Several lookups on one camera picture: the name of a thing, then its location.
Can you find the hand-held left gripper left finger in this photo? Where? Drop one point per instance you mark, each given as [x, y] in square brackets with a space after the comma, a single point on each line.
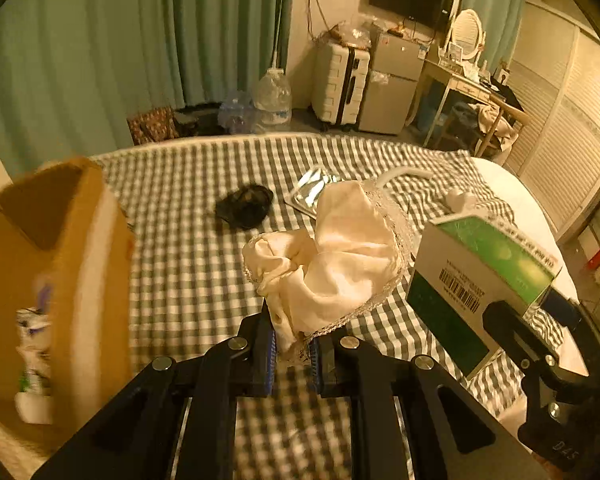
[267, 365]

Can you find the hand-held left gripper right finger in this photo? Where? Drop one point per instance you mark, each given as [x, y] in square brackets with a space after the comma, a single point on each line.
[314, 366]

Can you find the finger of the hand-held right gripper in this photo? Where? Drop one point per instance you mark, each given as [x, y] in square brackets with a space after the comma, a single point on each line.
[515, 330]
[565, 307]

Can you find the green white carton box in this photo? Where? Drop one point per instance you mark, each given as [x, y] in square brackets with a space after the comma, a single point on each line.
[460, 280]

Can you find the cream lace cloth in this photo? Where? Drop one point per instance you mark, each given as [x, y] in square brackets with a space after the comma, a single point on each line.
[350, 250]

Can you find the brown cardboard box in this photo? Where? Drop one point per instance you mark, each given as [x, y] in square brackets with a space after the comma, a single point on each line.
[10, 260]

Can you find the white crumpled tissue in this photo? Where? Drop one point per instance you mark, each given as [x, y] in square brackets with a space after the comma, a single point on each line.
[459, 200]

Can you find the black cloth item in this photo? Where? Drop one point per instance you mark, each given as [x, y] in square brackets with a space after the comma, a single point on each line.
[245, 206]

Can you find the grey checked blanket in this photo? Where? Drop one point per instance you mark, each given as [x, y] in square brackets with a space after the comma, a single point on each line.
[190, 220]

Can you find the silver foil pouch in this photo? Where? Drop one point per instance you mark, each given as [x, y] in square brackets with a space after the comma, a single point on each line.
[310, 190]

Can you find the white louvered wardrobe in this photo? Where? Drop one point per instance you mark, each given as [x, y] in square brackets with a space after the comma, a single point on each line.
[565, 125]

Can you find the white strip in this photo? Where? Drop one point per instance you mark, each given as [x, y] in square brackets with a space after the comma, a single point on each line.
[410, 171]

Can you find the wooden chair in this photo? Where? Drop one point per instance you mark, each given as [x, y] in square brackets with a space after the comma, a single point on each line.
[510, 115]

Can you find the clothes on chair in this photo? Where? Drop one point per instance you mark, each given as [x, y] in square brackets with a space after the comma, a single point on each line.
[490, 120]

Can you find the white dressing table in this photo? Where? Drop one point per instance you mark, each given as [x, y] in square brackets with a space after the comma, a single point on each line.
[460, 85]

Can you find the black flat bag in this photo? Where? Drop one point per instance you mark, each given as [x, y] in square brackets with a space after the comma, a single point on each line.
[200, 120]

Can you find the pack of water bottles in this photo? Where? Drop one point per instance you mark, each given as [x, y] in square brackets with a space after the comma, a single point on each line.
[235, 112]

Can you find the patterned bag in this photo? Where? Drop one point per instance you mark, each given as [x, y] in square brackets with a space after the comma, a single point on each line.
[152, 126]

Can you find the silver mini fridge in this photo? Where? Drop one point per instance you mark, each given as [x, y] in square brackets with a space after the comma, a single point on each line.
[390, 95]

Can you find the large water jug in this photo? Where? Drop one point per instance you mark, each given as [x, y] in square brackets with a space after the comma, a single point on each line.
[272, 97]

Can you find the white suitcase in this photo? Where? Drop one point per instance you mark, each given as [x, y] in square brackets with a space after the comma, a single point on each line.
[335, 85]

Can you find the oval vanity mirror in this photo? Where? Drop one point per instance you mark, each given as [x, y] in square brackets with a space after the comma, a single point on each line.
[466, 30]

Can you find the clear plastic bag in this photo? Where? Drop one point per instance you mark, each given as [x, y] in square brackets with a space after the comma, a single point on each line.
[352, 35]

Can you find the wide teal curtain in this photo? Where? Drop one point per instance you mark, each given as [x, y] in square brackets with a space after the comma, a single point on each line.
[105, 35]

